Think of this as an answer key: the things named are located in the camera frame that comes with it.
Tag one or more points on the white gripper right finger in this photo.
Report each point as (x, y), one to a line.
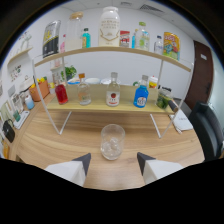
(156, 168)

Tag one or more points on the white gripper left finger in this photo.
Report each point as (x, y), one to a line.
(71, 170)

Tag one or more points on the glass jar with lime and mint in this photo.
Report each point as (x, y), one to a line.
(163, 99)

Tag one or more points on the clear bottle with red label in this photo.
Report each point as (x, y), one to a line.
(113, 95)

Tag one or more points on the black silver soda water can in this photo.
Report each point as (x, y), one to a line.
(51, 38)

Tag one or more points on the green cup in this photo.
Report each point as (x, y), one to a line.
(16, 116)

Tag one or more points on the light blue white cup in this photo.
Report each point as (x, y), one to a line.
(29, 102)

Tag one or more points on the yellow red instant cup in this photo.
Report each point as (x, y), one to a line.
(153, 82)

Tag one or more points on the clear glass with ice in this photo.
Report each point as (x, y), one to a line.
(112, 143)

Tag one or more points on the white notebook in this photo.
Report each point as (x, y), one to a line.
(182, 121)

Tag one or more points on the black chair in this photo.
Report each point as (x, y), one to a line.
(208, 128)

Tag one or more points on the white tray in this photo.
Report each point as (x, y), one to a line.
(20, 120)

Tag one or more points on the blue liquid bottle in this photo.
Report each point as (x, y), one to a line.
(141, 96)

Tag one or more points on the black kettle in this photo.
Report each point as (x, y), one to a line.
(8, 130)

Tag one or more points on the white-framed two-tier wooden rack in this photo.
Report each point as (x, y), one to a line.
(98, 100)

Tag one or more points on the red liquid bottle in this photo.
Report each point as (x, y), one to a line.
(61, 95)

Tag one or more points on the clear bottle with orange label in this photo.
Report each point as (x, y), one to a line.
(84, 93)

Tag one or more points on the orange container with cactus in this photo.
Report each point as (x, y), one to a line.
(40, 90)

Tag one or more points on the white green mug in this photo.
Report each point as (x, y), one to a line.
(136, 83)

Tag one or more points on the colourful rimmed bowl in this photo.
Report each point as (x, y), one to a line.
(73, 81)

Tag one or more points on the white bowl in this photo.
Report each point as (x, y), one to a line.
(92, 80)

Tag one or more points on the patterned bowl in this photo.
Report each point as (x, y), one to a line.
(104, 81)

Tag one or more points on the green potted plant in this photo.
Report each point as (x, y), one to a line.
(70, 71)

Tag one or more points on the brown door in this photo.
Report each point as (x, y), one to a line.
(200, 73)

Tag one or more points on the clear bottle with blue cap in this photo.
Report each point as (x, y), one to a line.
(158, 46)

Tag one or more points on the yellow cartoon print can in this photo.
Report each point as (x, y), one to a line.
(172, 46)

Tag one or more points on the slim pink bottle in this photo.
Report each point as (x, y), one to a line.
(62, 45)

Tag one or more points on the clear bottle with green cap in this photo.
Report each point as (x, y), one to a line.
(142, 38)

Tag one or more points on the small teal bottle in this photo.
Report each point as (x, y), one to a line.
(86, 40)

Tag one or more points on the glass jar with cork lid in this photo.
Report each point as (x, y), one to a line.
(74, 33)

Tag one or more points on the white figurine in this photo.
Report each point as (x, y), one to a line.
(26, 40)

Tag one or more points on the large white bottle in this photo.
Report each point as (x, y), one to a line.
(109, 28)

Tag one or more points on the louvred air vent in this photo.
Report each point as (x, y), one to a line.
(151, 8)

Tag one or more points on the wooden wall shelf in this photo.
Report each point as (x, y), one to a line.
(20, 55)

